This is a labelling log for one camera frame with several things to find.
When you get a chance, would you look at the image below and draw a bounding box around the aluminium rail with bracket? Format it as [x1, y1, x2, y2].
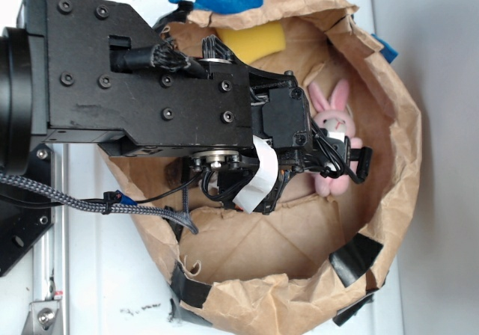
[21, 144, 70, 334]

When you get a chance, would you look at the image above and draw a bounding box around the pink plush bunny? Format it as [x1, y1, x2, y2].
[308, 79, 363, 197]

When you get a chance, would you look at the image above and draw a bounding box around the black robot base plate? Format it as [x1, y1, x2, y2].
[1, 144, 52, 277]

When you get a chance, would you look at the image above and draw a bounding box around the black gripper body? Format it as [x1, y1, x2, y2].
[185, 37, 372, 215]

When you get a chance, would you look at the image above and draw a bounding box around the white ribbon cable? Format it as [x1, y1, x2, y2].
[232, 135, 279, 214]

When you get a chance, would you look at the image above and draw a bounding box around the grey braided cable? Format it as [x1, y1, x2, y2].
[0, 173, 199, 235]

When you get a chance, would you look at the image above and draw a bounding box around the brown paper bag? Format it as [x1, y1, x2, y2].
[97, 0, 423, 332]

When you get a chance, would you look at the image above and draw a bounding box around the yellow sponge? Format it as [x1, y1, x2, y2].
[216, 22, 287, 64]

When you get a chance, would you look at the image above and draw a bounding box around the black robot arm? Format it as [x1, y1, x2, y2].
[1, 0, 372, 214]

